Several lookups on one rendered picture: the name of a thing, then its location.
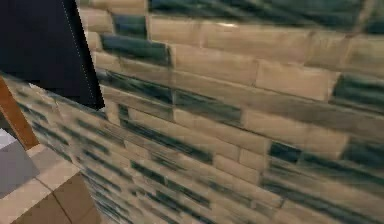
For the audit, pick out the brown wooden door frame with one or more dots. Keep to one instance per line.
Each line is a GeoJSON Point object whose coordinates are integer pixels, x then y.
{"type": "Point", "coordinates": [15, 116]}

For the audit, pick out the black window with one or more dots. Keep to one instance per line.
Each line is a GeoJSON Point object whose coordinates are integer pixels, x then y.
{"type": "Point", "coordinates": [43, 46]}

